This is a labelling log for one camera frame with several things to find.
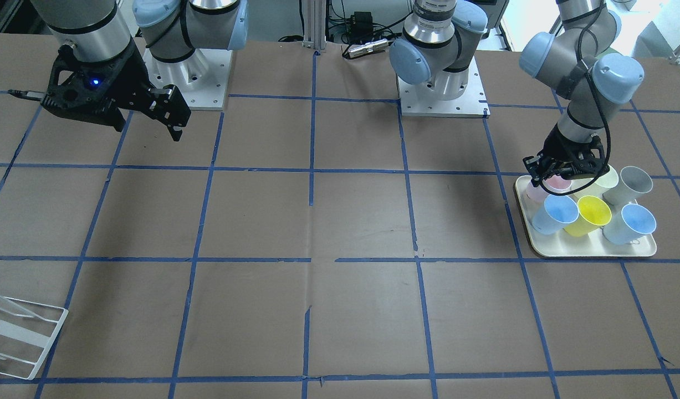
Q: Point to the cream white plastic cup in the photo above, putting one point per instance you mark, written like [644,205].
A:
[604,183]

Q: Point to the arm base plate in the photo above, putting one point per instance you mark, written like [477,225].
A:
[446,95]
[202,79]

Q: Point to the pink plastic cup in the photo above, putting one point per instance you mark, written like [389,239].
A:
[554,184]

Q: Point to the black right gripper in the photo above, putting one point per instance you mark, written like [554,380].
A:
[130,77]

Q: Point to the aluminium frame post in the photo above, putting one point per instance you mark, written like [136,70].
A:
[315,14]

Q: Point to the white wire cup rack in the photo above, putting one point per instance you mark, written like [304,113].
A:
[27,334]

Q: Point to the light blue plastic cup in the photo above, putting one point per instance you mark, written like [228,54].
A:
[556,213]

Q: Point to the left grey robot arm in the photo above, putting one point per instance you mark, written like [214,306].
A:
[439,40]

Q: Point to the yellow plastic cup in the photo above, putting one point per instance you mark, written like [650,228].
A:
[593,214]

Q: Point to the cream rabbit serving tray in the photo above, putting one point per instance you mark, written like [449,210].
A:
[562,245]

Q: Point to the grey plastic cup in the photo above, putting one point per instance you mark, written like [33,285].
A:
[634,182]

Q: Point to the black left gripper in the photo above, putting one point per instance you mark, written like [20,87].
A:
[559,145]

